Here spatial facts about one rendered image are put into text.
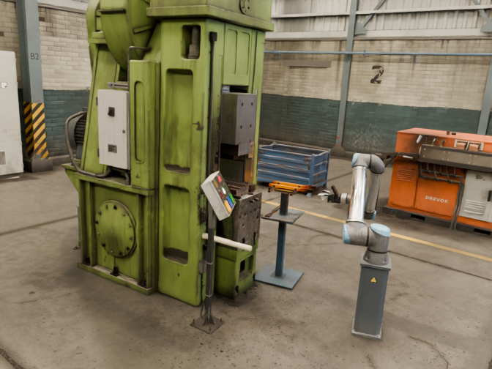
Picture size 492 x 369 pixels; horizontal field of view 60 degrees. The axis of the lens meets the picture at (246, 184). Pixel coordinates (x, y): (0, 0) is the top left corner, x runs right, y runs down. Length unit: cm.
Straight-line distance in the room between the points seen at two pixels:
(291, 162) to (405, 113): 425
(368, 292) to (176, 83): 219
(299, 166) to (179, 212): 402
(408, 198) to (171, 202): 407
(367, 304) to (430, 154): 338
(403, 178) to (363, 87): 490
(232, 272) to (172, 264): 52
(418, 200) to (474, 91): 435
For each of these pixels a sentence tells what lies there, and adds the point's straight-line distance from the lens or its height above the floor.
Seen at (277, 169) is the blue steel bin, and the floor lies 36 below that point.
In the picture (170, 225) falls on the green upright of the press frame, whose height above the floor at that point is 63.
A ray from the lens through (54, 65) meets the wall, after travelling 919.
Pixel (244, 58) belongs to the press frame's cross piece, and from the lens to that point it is 375.
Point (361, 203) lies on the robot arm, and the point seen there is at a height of 101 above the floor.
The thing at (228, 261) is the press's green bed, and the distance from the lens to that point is 376.
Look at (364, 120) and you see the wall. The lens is 1122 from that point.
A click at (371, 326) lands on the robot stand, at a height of 10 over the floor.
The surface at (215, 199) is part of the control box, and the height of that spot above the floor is 107.
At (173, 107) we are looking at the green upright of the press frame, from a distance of 353.
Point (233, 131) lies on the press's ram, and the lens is 343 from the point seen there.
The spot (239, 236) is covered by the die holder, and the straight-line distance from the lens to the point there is 363.
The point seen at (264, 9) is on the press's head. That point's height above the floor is 247.
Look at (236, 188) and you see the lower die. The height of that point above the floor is 98.
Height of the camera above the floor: 189
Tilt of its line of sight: 14 degrees down
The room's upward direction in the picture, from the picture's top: 3 degrees clockwise
